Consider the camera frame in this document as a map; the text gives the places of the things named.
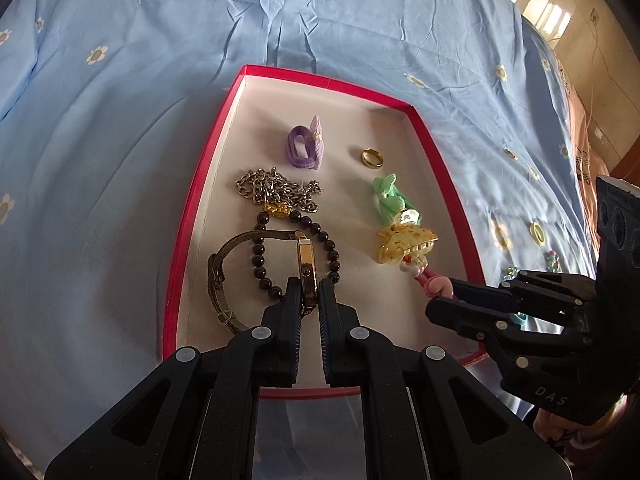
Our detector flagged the red shallow box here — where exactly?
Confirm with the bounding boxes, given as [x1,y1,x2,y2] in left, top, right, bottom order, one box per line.
[161,64,493,401]

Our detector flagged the blue floral bedsheet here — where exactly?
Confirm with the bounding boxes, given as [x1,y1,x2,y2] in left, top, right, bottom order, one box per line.
[0,0,601,480]

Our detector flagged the gold mesh wristwatch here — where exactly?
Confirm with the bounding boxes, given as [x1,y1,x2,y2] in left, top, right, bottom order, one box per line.
[206,230,321,335]

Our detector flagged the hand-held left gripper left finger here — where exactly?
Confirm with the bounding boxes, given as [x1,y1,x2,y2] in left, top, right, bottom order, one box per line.
[44,276,304,480]

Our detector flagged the green hair tie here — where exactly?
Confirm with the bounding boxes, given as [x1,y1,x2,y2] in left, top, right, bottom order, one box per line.
[371,173,426,226]

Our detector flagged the person's right hand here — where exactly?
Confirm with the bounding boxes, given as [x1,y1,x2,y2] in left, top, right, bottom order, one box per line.
[532,402,608,463]

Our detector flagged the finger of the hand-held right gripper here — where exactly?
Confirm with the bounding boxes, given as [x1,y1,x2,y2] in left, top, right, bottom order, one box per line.
[447,270,598,313]
[425,297,591,356]

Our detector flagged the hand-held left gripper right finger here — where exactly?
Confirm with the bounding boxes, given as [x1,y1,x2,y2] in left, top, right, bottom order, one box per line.
[318,277,573,480]

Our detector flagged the blue crystal bracelet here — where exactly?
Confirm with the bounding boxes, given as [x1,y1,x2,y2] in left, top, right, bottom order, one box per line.
[501,266,528,325]

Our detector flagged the silver chain necklace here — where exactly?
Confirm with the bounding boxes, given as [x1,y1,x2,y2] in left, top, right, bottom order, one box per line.
[235,166,322,221]

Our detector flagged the pink charm hair tie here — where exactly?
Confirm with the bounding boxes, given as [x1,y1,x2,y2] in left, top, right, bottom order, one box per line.
[400,255,453,297]

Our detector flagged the purple hair tie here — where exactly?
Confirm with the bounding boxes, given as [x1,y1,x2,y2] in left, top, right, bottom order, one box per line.
[285,115,328,171]

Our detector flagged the black bead bracelet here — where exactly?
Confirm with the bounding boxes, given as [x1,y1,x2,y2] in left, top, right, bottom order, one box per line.
[250,210,343,306]

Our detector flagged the yellow hair claw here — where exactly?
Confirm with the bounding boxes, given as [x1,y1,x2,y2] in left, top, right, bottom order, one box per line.
[376,222,438,266]

